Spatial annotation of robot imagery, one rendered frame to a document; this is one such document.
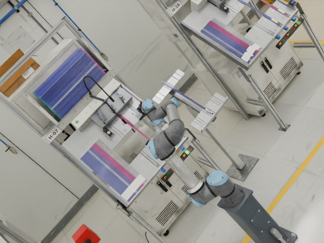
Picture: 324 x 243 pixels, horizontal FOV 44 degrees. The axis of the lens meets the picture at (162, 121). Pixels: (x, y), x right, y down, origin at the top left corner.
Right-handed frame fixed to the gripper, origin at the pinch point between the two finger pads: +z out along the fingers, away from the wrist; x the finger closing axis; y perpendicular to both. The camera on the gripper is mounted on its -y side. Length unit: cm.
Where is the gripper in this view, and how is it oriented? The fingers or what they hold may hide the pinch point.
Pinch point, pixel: (145, 114)
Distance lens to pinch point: 302.4
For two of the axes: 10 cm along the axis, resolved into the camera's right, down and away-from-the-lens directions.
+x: -6.5, 7.3, -2.1
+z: -1.3, 1.7, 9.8
